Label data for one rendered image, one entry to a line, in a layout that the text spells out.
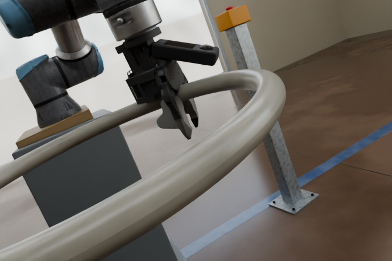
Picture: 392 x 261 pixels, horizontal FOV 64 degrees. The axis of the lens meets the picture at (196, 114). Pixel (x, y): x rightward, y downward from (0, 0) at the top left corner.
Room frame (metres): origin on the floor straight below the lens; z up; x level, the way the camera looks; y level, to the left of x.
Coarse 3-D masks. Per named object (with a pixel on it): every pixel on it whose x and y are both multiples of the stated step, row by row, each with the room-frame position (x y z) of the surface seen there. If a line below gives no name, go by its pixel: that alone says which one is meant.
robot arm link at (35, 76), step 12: (36, 60) 1.33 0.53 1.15; (48, 60) 1.38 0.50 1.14; (24, 72) 1.32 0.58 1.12; (36, 72) 1.32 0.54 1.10; (48, 72) 1.34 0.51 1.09; (60, 72) 1.36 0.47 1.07; (24, 84) 1.33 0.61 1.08; (36, 84) 1.32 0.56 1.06; (48, 84) 1.33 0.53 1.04; (60, 84) 1.36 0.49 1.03; (36, 96) 1.32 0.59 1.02; (48, 96) 1.33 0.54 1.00
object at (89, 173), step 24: (96, 144) 1.24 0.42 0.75; (120, 144) 1.27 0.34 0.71; (48, 168) 1.18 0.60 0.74; (72, 168) 1.20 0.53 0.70; (96, 168) 1.23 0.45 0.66; (120, 168) 1.26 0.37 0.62; (48, 192) 1.17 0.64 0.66; (72, 192) 1.19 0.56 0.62; (96, 192) 1.22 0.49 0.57; (48, 216) 1.16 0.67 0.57; (144, 240) 1.25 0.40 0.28; (168, 240) 1.28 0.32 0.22
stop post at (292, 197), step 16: (224, 16) 1.55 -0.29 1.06; (240, 16) 1.54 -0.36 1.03; (240, 32) 1.55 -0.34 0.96; (240, 48) 1.54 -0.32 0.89; (240, 64) 1.58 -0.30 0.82; (256, 64) 1.57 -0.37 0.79; (272, 128) 1.55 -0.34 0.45; (272, 144) 1.54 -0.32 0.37; (272, 160) 1.58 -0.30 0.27; (288, 160) 1.57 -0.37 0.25; (288, 176) 1.55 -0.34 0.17; (288, 192) 1.55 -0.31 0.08; (304, 192) 1.61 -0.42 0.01; (288, 208) 1.52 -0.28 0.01
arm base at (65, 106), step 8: (56, 96) 1.34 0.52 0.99; (64, 96) 1.37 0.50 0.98; (40, 104) 1.33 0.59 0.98; (48, 104) 1.33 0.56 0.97; (56, 104) 1.33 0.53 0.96; (64, 104) 1.35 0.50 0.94; (72, 104) 1.37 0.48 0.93; (40, 112) 1.33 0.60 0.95; (48, 112) 1.32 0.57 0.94; (56, 112) 1.32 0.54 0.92; (64, 112) 1.33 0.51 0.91; (72, 112) 1.35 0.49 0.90; (40, 120) 1.34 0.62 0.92; (48, 120) 1.31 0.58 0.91; (56, 120) 1.31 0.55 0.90
